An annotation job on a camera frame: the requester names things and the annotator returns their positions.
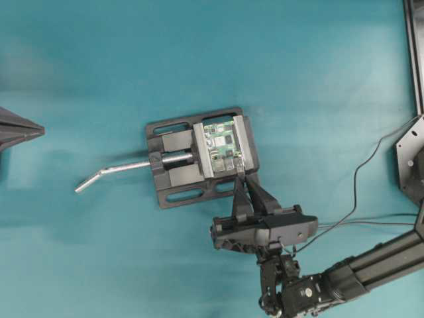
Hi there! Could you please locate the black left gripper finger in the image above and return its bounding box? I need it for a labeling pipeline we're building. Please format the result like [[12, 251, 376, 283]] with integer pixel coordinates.
[[1, 134, 41, 151], [1, 107, 45, 135]]

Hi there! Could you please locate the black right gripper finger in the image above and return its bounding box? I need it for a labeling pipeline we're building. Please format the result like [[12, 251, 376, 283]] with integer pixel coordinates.
[[232, 178, 254, 222], [245, 175, 282, 216]]

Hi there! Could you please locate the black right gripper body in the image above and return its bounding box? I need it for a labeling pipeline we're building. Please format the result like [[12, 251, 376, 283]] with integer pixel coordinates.
[[210, 205, 318, 254]]

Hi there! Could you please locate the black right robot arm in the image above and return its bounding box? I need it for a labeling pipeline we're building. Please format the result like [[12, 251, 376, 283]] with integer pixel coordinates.
[[210, 176, 423, 317]]

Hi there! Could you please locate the green Raspberry Pi board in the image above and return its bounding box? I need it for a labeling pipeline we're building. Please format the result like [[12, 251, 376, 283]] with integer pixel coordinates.
[[204, 120, 245, 174]]

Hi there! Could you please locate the black bench vise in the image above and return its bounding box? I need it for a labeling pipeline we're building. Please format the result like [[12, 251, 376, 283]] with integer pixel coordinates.
[[145, 107, 259, 209]]

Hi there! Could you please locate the silver vise handle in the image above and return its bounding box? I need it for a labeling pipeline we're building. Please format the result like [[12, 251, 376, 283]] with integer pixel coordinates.
[[74, 152, 193, 193]]

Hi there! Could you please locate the thin black right cable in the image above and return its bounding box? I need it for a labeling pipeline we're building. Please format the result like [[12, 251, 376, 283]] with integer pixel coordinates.
[[294, 124, 415, 256]]

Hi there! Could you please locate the black aluminium frame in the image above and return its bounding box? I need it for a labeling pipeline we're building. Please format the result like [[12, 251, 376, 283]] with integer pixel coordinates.
[[394, 0, 424, 199]]

